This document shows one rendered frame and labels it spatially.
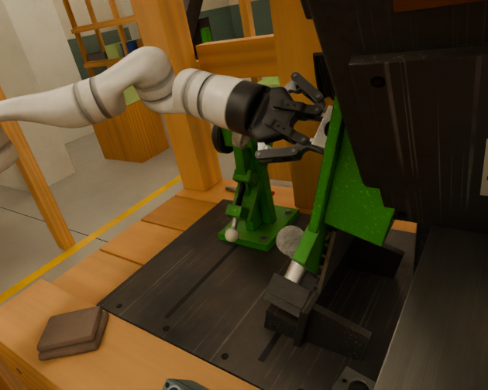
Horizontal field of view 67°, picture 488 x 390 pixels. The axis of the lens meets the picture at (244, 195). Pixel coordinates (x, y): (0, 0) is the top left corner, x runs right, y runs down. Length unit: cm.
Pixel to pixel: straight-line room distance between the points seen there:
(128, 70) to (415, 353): 52
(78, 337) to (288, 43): 66
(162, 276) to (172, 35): 58
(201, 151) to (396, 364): 87
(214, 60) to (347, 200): 69
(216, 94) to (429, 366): 40
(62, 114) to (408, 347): 56
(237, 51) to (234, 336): 66
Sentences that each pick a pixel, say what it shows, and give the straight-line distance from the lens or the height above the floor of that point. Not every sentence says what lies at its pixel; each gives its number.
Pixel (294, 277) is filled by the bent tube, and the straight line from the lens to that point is 56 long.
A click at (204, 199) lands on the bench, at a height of 88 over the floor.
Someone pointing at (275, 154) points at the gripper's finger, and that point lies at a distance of 49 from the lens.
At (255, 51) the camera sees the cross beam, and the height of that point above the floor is 125.
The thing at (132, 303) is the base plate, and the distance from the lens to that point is 75.
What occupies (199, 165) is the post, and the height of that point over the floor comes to 96.
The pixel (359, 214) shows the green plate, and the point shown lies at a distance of 42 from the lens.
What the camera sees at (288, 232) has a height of 109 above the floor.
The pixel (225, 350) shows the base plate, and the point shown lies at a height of 90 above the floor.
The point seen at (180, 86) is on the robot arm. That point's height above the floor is 126.
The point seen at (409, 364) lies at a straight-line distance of 29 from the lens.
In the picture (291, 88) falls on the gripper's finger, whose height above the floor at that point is 124.
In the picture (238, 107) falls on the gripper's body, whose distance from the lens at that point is 51.
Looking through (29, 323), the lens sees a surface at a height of 90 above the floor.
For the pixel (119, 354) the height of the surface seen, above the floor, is 90.
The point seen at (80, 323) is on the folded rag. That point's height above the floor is 93.
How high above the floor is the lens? 136
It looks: 28 degrees down
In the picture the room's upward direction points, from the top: 11 degrees counter-clockwise
